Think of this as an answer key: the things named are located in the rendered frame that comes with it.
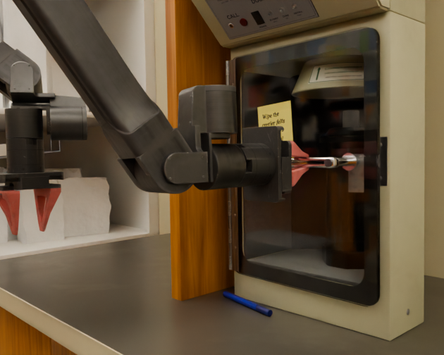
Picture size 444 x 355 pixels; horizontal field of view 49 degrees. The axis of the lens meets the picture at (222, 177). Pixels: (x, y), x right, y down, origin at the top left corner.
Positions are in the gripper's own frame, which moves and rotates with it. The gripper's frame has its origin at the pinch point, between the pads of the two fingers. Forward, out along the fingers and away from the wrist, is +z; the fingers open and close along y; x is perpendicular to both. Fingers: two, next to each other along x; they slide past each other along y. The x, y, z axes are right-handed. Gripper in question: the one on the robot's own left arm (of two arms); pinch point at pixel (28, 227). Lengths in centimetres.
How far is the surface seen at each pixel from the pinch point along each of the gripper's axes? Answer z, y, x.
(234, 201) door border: -2.6, 32.0, -16.0
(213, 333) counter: 15.9, 17.5, -25.7
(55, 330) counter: 17.9, 3.4, -1.1
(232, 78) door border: -25.3, 32.1, -16.1
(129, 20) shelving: -64, 76, 85
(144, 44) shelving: -52, 72, 69
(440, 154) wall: -10, 76, -36
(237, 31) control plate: -32.6, 29.2, -20.4
